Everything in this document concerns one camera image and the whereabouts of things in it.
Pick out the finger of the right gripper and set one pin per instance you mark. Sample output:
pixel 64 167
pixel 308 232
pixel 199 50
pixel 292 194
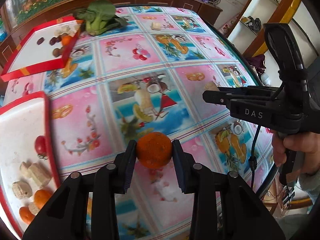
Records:
pixel 245 88
pixel 216 97

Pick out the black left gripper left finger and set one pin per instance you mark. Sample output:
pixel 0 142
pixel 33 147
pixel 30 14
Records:
pixel 64 214

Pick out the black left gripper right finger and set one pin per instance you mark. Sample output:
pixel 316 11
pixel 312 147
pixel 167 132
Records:
pixel 224 207

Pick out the orange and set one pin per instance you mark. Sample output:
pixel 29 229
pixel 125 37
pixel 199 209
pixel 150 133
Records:
pixel 154 150
pixel 41 197
pixel 65 40
pixel 26 215

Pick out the red tomato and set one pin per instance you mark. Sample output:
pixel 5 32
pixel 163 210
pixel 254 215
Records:
pixel 40 147

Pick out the person's right hand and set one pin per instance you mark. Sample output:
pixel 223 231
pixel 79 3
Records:
pixel 306 142

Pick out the beige chunk far edge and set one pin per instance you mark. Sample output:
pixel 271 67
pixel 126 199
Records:
pixel 211 86

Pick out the floral plastic tablecloth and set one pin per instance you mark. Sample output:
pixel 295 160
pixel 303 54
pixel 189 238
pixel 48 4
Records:
pixel 148 76

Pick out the large red white tray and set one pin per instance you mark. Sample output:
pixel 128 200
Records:
pixel 22 121

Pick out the green bok choy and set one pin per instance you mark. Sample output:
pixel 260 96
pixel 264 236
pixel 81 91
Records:
pixel 99 17

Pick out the far red white tray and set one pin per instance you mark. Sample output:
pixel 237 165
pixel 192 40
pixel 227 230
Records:
pixel 41 50

